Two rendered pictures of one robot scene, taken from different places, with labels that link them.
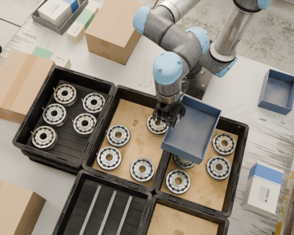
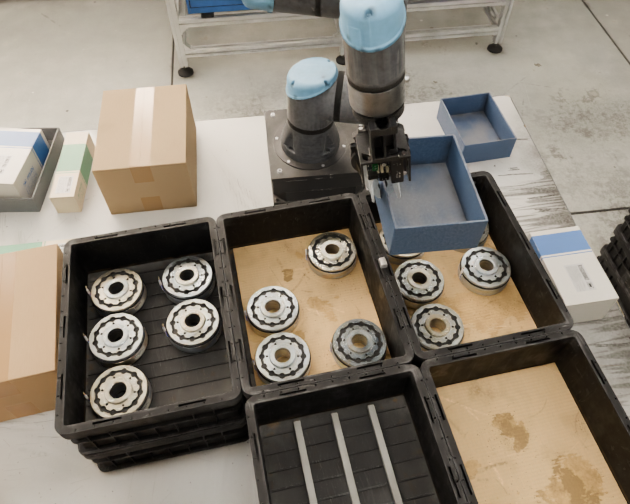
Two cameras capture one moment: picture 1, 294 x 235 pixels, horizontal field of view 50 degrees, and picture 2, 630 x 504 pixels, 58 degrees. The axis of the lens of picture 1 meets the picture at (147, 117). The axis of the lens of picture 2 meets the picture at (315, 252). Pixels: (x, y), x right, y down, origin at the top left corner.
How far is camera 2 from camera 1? 44 cm
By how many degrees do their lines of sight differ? 18
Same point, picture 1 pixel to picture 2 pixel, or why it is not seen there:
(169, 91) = (393, 68)
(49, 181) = (172, 491)
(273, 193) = (592, 267)
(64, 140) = (167, 378)
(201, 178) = (469, 302)
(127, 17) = (160, 116)
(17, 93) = (8, 339)
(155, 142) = (348, 288)
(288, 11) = not seen: hidden behind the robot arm
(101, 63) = (149, 222)
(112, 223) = (369, 480)
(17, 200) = not seen: outside the picture
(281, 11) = not seen: hidden behind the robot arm
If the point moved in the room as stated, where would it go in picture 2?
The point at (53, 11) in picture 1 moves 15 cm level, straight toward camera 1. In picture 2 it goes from (2, 171) to (38, 199)
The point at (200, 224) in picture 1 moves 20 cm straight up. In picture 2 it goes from (525, 380) to (564, 328)
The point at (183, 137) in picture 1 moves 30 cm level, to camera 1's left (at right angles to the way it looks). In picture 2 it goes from (416, 218) to (253, 282)
